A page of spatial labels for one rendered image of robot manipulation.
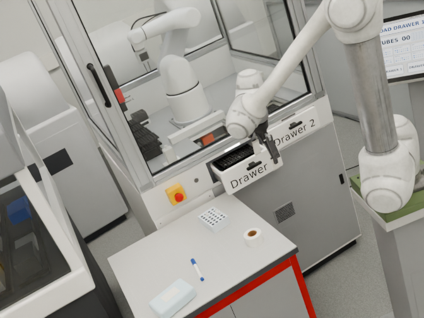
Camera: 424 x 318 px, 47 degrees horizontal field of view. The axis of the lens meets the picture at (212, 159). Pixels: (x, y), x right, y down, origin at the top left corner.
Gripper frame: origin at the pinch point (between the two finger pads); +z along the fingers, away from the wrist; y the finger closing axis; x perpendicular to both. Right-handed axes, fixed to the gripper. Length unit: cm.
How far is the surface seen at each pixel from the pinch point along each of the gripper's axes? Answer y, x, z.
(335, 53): 146, -149, 69
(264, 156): 9.5, -4.0, 6.8
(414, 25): 9, -90, -19
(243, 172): 9.2, 7.8, 8.5
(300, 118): 23.6, -33.2, 8.9
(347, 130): 119, -134, 123
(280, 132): 23.3, -21.3, 10.6
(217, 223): -3.3, 29.6, 14.9
